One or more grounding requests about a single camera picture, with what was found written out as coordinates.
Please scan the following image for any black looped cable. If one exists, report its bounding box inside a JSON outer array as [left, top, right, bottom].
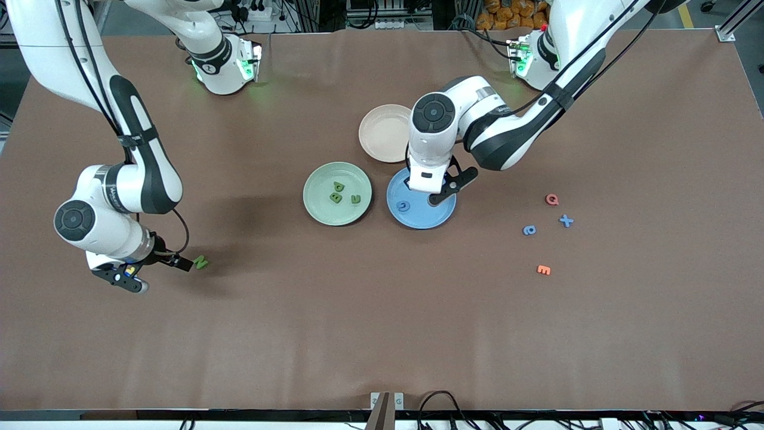
[[417, 390, 463, 414]]

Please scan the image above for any green plate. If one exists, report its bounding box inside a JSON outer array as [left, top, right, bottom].
[[303, 162, 372, 226]]

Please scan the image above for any bag of orange fruits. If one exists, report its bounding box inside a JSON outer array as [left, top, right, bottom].
[[476, 0, 547, 30]]

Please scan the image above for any black table edge strip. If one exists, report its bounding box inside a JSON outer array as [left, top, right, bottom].
[[0, 409, 764, 423]]

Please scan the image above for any brown table cover mat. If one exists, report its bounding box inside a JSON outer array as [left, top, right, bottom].
[[0, 29, 764, 413]]

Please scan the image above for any blue plate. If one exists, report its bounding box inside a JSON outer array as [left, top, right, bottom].
[[386, 167, 457, 229]]

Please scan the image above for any aluminium frame profile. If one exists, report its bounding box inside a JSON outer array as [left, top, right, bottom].
[[718, 0, 764, 42]]

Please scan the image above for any beige plate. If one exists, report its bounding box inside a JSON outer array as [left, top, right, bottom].
[[359, 105, 414, 163]]

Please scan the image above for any white power strip with plugs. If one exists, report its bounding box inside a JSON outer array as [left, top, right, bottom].
[[236, 0, 272, 22]]

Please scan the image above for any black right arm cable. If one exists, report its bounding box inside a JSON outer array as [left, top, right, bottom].
[[152, 208, 190, 257]]

